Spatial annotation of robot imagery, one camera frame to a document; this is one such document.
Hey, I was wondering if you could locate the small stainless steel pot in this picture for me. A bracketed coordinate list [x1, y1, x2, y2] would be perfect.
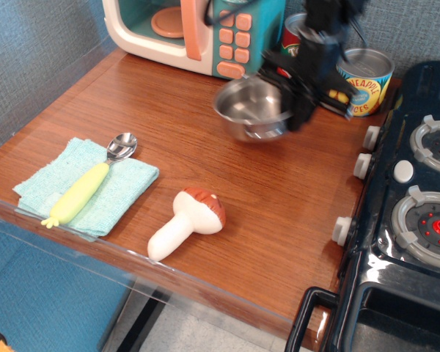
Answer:
[213, 75, 291, 142]

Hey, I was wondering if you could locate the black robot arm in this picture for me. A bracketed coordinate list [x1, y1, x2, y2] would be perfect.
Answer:
[259, 1, 364, 131]

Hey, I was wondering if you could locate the black braided cable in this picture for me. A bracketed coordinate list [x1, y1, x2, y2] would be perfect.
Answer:
[204, 0, 265, 26]

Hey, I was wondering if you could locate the plush toy mushroom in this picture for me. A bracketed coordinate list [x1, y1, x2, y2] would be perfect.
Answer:
[147, 187, 226, 261]

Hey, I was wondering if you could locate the pineapple slices can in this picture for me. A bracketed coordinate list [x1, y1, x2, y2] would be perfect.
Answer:
[329, 48, 395, 117]

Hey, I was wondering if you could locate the spoon with yellow-green handle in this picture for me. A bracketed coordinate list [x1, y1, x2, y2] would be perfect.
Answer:
[40, 132, 138, 229]

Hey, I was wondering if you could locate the black toy stove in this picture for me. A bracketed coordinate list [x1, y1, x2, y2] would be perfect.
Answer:
[286, 61, 440, 351]

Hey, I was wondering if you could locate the teal toy microwave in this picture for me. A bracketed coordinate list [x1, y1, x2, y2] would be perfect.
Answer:
[103, 0, 285, 79]

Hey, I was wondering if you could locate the tomato sauce can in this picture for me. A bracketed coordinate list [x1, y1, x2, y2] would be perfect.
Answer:
[281, 12, 307, 57]

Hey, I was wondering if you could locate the light teal folded cloth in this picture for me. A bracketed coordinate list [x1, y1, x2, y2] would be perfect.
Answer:
[13, 138, 159, 241]

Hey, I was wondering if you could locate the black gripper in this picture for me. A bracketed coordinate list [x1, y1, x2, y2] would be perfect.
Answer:
[259, 34, 354, 132]

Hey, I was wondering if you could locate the clear acrylic table guard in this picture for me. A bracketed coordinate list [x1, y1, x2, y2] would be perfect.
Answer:
[0, 201, 285, 351]

